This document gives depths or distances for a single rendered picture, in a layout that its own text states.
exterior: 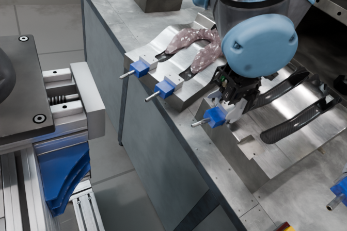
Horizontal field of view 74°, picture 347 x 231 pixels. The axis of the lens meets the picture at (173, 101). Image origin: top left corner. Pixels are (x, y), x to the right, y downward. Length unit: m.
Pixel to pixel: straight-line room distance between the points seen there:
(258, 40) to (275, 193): 0.50
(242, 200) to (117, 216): 0.87
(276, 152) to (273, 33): 0.43
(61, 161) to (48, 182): 0.04
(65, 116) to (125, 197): 1.01
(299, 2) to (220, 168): 0.42
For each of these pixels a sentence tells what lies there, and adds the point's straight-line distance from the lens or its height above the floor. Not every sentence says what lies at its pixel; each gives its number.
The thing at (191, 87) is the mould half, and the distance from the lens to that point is 0.71.
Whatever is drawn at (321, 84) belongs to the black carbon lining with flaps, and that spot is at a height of 0.95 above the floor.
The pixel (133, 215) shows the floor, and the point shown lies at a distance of 1.38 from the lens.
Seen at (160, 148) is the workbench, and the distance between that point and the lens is 0.96.
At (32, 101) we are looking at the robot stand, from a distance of 0.39.
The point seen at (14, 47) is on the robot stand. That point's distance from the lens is 0.49.
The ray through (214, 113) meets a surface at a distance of 0.60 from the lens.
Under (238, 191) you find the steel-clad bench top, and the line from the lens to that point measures 0.64.
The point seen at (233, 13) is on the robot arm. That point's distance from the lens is 0.26.
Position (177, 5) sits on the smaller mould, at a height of 0.83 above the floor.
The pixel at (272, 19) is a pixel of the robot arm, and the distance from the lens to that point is 0.25.
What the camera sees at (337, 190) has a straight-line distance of 0.62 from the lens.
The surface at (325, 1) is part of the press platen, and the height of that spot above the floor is 1.03.
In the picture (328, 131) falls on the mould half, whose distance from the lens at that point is 0.77.
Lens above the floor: 1.32
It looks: 46 degrees down
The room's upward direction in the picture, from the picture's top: 19 degrees clockwise
